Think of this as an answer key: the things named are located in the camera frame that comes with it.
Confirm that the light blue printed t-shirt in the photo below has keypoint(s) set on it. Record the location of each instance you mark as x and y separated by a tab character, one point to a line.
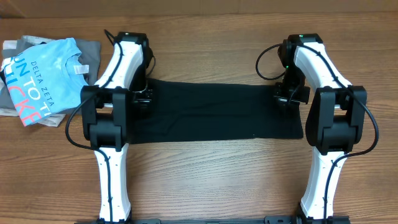
44	80

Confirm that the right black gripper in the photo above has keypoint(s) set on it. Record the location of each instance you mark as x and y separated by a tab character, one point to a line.
288	97

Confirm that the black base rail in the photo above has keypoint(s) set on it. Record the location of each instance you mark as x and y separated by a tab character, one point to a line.
278	219

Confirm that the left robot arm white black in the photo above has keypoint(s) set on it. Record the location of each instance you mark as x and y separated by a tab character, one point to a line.
107	112

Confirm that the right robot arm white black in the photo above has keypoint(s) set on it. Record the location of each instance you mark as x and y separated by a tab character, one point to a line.
334	123

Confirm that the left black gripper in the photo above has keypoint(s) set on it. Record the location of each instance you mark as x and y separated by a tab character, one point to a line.
143	101

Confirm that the black t-shirt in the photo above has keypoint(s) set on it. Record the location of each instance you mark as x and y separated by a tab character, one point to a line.
183	112

